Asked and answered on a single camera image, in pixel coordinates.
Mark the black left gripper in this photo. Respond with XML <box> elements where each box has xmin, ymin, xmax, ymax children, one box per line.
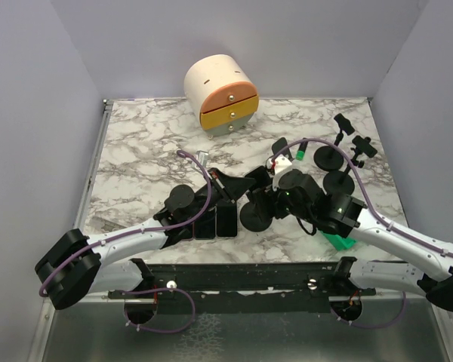
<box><xmin>186</xmin><ymin>167</ymin><xmax>254</xmax><ymax>224</ymax></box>

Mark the black back phone stand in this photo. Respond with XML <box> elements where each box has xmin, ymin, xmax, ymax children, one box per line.
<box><xmin>239</xmin><ymin>201</ymin><xmax>273</xmax><ymax>232</ymax></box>

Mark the white-edged back phone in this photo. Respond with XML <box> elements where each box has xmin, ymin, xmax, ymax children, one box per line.
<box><xmin>245</xmin><ymin>166</ymin><xmax>272</xmax><ymax>192</ymax></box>

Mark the grey-cased phone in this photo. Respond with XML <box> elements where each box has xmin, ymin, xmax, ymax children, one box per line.
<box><xmin>216</xmin><ymin>200</ymin><xmax>238</xmax><ymax>238</ymax></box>

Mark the brown round phone stand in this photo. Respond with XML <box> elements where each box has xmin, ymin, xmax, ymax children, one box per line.
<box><xmin>271</xmin><ymin>137</ymin><xmax>294</xmax><ymax>161</ymax></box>

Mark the purple-edged black phone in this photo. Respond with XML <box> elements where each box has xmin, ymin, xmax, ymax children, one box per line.
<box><xmin>179</xmin><ymin>226</ymin><xmax>194</xmax><ymax>241</ymax></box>

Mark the black round-base phone stand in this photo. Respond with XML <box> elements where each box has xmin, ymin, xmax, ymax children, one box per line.
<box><xmin>313</xmin><ymin>113</ymin><xmax>355</xmax><ymax>172</ymax></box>

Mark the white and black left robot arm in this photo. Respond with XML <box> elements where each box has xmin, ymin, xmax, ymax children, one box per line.
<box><xmin>35</xmin><ymin>168</ymin><xmax>255</xmax><ymax>310</ymax></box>

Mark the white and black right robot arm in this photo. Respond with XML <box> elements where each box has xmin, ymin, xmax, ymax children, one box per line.
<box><xmin>248</xmin><ymin>167</ymin><xmax>453</xmax><ymax>312</ymax></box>

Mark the green-capped marker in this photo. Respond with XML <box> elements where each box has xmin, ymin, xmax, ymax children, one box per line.
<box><xmin>295</xmin><ymin>139</ymin><xmax>309</xmax><ymax>161</ymax></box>

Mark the green plastic bin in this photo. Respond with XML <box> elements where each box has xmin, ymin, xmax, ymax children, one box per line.
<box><xmin>321</xmin><ymin>232</ymin><xmax>356</xmax><ymax>251</ymax></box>

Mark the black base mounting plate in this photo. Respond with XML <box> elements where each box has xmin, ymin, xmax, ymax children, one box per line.
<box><xmin>61</xmin><ymin>261</ymin><xmax>408</xmax><ymax>314</ymax></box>

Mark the round cream drawer cabinet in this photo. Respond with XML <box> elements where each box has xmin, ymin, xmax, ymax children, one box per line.
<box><xmin>183</xmin><ymin>54</ymin><xmax>260</xmax><ymax>137</ymax></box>

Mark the clear plastic ruler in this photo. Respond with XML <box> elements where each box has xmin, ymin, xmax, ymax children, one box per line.
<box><xmin>88</xmin><ymin>216</ymin><xmax>125</xmax><ymax>233</ymax></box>

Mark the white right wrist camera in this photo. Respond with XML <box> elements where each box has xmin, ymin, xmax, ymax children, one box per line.
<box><xmin>266</xmin><ymin>155</ymin><xmax>293</xmax><ymax>192</ymax></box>

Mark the aluminium frame rail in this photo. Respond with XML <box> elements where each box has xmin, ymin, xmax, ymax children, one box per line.
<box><xmin>27</xmin><ymin>301</ymin><xmax>55</xmax><ymax>362</ymax></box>

